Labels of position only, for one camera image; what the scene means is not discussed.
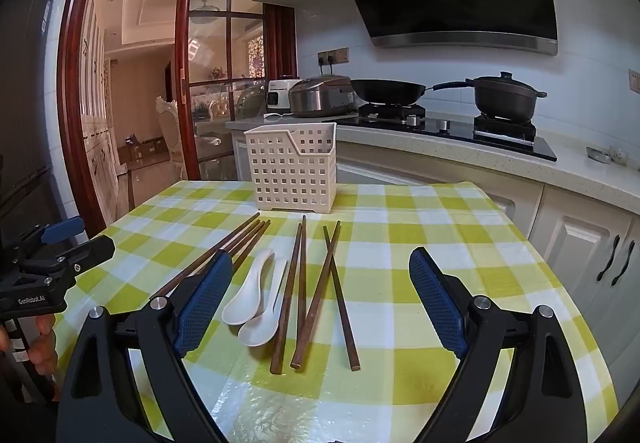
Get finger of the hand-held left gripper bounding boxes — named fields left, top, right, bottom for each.
left=17, top=216, right=86, bottom=257
left=25, top=236, right=116, bottom=282

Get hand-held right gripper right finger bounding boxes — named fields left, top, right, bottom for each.
left=408, top=246, right=589, bottom=443

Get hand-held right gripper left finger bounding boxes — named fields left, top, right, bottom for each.
left=55, top=248, right=236, bottom=443

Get white perforated utensil basket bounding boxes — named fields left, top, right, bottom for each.
left=244, top=122, right=339, bottom=214

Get person's left hand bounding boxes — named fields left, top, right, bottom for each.
left=27, top=313, right=59, bottom=375

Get yellow checkered tablecloth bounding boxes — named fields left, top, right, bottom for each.
left=52, top=180, right=621, bottom=443

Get white hallway cabinet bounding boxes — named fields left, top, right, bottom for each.
left=80, top=0, right=131, bottom=224

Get cardboard boxes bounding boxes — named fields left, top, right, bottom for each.
left=124, top=136, right=167, bottom=160

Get dark refrigerator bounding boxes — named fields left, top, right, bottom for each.
left=0, top=0, right=63, bottom=244

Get white ornate chair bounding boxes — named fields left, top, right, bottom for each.
left=156, top=96, right=188, bottom=179

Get white lower kitchen cabinets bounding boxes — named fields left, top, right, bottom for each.
left=336, top=158, right=640, bottom=374

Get black glass gas stove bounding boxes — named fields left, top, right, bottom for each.
left=336, top=102, right=557, bottom=162

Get white speckled kitchen countertop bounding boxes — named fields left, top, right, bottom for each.
left=225, top=113, right=640, bottom=224

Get black lidded pot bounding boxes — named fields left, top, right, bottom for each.
left=467, top=71, right=548, bottom=120

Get black frying pan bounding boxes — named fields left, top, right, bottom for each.
left=350, top=78, right=475, bottom=107

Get white pressure cooker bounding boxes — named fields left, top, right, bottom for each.
left=265, top=78, right=301, bottom=114

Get small metal dish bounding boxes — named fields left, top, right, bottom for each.
left=586, top=146, right=629, bottom=167

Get glass sliding door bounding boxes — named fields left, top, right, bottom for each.
left=175, top=0, right=296, bottom=181

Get silver rice cooker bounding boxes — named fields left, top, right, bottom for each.
left=288, top=76, right=355, bottom=118

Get red wooden door frame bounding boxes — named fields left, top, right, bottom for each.
left=56, top=0, right=256, bottom=224

